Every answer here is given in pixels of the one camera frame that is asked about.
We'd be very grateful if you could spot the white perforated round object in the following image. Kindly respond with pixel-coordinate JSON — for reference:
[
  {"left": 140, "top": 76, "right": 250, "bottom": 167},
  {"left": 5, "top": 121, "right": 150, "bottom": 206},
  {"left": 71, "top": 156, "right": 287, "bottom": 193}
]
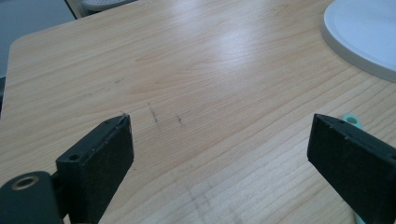
[{"left": 81, "top": 0, "right": 137, "bottom": 13}]

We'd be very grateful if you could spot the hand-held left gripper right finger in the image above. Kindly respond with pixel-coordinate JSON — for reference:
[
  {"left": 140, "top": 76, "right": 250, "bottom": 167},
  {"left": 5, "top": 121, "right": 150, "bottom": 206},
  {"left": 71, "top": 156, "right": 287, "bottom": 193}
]
[{"left": 306, "top": 113, "right": 396, "bottom": 224}]

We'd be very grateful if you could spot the mint green utensil handle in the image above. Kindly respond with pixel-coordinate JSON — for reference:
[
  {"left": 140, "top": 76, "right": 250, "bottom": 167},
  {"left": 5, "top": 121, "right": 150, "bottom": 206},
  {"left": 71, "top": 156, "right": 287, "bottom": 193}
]
[{"left": 341, "top": 113, "right": 364, "bottom": 131}]

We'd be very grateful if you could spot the white round plate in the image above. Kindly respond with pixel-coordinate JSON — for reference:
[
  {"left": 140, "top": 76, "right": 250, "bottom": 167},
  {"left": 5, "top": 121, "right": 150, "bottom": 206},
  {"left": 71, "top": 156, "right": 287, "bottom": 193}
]
[{"left": 320, "top": 0, "right": 396, "bottom": 83}]

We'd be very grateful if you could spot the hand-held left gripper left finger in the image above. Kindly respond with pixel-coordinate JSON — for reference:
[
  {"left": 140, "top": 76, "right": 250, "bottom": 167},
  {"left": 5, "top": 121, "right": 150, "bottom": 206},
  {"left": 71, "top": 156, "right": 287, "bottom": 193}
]
[{"left": 55, "top": 113, "right": 135, "bottom": 224}]

